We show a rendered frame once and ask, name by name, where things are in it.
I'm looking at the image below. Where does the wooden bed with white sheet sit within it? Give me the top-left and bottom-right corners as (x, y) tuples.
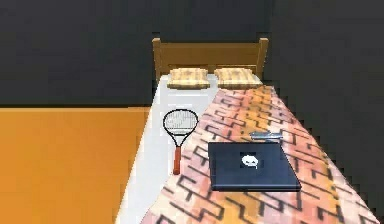
(114, 37), (383, 224)

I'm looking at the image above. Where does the small grey metal object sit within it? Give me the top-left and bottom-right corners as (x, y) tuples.
(249, 130), (284, 143)

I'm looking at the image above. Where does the orange patterned blanket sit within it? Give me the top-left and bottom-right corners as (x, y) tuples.
(140, 85), (382, 224)

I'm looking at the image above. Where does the yellow striped pillow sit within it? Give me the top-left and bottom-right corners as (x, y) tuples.
(213, 67), (263, 90)
(166, 67), (211, 90)

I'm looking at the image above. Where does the dark blue closed laptop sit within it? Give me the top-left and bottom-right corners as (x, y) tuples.
(207, 141), (302, 193)

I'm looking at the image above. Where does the black tennis racket red handle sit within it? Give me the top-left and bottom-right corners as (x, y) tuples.
(162, 109), (200, 176)

